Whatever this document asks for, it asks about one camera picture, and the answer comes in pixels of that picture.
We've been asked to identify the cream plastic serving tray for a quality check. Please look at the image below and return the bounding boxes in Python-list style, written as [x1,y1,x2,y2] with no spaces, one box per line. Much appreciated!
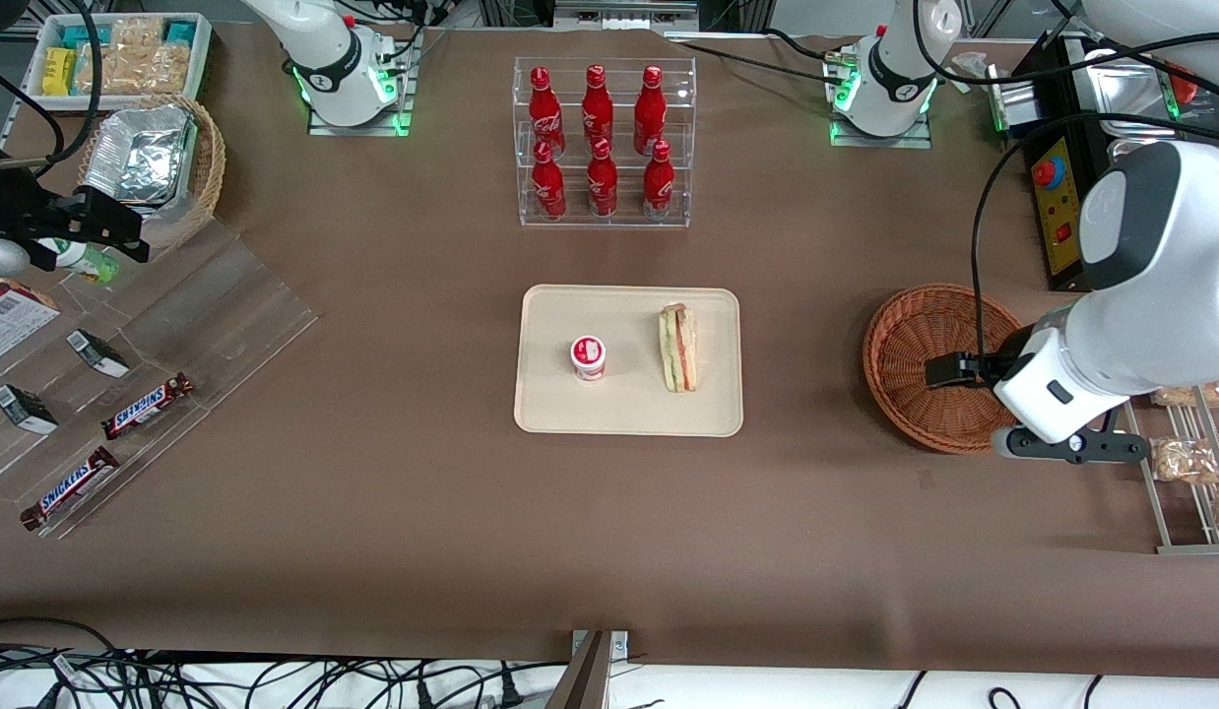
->
[514,285,744,437]

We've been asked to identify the black table cable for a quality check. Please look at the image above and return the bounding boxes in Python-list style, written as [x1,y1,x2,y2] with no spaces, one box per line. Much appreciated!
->
[669,37,847,85]

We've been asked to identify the black cable tangle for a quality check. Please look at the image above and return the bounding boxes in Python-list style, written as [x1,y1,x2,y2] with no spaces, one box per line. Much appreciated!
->
[0,645,571,709]

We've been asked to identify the white red snack box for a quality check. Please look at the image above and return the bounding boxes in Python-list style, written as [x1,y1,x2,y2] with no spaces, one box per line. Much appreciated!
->
[0,279,61,372]

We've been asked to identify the black hanging cable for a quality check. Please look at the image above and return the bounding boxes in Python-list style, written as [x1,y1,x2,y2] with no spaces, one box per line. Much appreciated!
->
[33,0,105,178]

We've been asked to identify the clear acrylic stepped display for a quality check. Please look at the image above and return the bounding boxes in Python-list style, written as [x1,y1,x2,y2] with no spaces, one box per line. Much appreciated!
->
[0,222,320,541]

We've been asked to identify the yellow snack pack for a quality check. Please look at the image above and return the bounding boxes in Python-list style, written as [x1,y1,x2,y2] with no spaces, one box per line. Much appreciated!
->
[42,47,78,97]

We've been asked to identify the empty brown wicker basket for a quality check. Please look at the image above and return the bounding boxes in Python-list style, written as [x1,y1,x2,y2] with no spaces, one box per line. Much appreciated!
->
[863,283,1042,455]

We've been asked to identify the black food warmer machine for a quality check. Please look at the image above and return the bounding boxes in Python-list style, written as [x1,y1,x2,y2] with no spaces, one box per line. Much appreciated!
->
[1021,30,1219,294]

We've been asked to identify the wicker basket holding foil container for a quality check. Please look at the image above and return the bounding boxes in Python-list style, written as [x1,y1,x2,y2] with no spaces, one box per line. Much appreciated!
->
[78,94,226,250]

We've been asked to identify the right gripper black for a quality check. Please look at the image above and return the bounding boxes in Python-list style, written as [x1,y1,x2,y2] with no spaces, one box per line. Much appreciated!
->
[0,138,151,267]

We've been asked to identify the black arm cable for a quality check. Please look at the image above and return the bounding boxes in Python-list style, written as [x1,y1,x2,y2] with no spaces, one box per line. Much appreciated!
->
[970,110,1219,370]

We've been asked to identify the Snickers chocolate bar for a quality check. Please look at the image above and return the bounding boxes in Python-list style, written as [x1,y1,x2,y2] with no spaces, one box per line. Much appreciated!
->
[20,446,121,532]
[100,372,195,441]

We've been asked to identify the red white yogurt cup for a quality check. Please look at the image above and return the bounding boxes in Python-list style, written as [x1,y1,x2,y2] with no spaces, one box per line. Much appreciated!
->
[570,336,608,382]

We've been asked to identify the dark camera stand post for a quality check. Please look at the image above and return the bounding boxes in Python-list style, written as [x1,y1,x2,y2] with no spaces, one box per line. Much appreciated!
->
[545,630,612,709]

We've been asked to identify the triangle sandwich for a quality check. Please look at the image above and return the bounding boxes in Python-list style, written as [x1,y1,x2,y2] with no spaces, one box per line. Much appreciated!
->
[660,303,700,394]

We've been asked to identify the red cola bottle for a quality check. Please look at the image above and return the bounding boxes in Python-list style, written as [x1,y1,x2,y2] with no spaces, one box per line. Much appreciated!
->
[642,139,675,221]
[528,66,566,157]
[633,65,668,157]
[581,64,615,149]
[586,137,619,218]
[531,140,568,222]

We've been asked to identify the clear acrylic bottle rack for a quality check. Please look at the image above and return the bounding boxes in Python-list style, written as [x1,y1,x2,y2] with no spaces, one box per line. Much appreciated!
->
[512,56,698,229]

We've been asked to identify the green white plastic bottle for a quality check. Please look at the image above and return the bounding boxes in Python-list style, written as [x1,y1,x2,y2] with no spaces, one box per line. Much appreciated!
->
[36,238,120,285]

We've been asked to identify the small black carton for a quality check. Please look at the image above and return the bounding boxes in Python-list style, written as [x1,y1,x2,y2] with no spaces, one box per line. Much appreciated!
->
[0,384,59,436]
[66,329,131,379]

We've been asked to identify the steel warmer pan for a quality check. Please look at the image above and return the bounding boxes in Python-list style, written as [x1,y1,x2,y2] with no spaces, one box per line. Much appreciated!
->
[1084,47,1177,134]

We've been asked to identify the white plastic bin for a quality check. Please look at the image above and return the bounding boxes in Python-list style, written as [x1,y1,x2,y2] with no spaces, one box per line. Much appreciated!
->
[24,12,214,107]

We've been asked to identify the grey wire display rack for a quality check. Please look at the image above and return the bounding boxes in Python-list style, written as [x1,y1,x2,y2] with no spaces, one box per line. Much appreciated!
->
[1124,399,1219,555]

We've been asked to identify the aluminium foil container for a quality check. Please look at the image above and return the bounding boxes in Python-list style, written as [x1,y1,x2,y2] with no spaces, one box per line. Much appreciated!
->
[83,105,199,206]

